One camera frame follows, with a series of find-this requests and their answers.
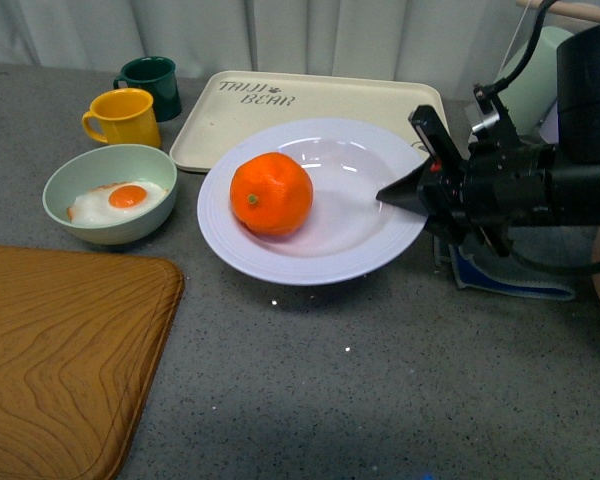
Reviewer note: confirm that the lavender cup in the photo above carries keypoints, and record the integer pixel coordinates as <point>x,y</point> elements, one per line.
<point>549,127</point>

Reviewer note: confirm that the dark green mug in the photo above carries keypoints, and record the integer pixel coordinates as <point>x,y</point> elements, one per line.
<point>157,76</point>

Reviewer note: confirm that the orange mandarin fruit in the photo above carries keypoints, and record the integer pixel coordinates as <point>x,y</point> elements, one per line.
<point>271,194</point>

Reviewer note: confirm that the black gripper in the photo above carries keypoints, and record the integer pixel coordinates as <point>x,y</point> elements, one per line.
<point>503,183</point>

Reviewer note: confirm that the grey blue folded cloth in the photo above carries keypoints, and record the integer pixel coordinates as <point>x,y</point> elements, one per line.
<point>474,266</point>

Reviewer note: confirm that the fake fried egg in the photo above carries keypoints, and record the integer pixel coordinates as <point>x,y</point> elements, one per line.
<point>114,203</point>

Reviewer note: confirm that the white round plate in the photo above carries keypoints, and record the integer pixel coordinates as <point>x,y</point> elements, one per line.
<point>349,232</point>

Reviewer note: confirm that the beige bear tray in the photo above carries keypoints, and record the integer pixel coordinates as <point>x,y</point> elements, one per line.
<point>235,105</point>

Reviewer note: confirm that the light green bowl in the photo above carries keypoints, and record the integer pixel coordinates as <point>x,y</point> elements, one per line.
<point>104,166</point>

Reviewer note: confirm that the light green cup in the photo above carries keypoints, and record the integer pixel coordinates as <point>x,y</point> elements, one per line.
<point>531,94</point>

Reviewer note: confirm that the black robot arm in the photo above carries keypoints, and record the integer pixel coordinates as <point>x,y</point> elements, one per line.
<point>575,169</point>

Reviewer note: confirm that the wooden cutting board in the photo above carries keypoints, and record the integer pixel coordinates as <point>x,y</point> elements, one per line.
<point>81,336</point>

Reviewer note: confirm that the yellow mug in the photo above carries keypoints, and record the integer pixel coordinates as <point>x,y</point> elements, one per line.
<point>122,116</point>

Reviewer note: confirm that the white curtain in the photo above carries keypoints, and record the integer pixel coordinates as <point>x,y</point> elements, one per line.
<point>449,45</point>

